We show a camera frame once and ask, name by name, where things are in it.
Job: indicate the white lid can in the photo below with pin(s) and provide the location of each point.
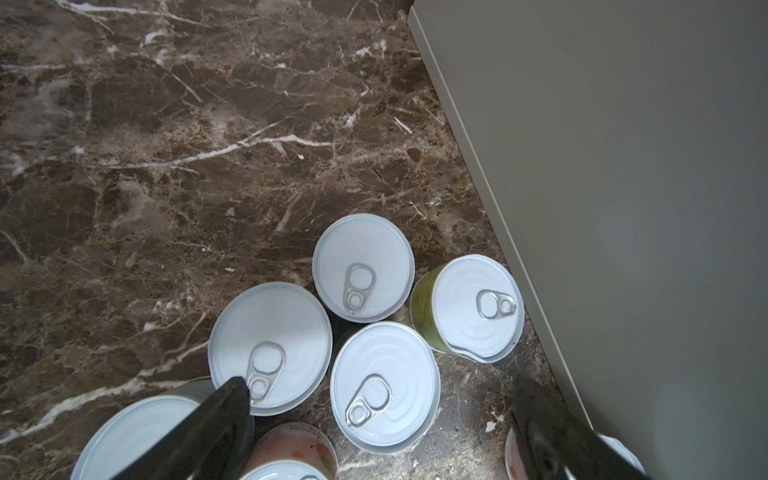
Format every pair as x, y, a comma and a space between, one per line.
277, 337
134, 430

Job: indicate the grey metal cabinet box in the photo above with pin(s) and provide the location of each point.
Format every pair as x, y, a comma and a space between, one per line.
620, 151

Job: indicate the pink label can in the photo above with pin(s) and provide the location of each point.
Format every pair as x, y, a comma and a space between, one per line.
515, 468
363, 268

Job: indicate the white lid can rear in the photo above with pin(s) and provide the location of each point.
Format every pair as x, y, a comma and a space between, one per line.
134, 430

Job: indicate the green label can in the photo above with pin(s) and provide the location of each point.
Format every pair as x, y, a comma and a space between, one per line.
469, 307

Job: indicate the teal label can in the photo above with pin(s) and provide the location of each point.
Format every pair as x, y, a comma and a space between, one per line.
385, 388

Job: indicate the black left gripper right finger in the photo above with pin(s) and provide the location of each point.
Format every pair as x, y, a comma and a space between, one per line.
554, 444

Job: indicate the peach label can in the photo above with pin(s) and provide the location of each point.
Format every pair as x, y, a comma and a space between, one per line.
292, 450

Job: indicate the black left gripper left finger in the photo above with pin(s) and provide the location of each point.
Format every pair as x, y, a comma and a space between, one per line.
213, 442

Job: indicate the pink label can front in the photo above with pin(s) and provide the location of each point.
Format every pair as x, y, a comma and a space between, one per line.
515, 468

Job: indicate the white lid can left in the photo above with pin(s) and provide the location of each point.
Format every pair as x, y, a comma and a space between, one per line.
277, 337

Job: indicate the pink label can back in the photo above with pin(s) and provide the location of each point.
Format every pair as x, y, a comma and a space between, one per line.
363, 268

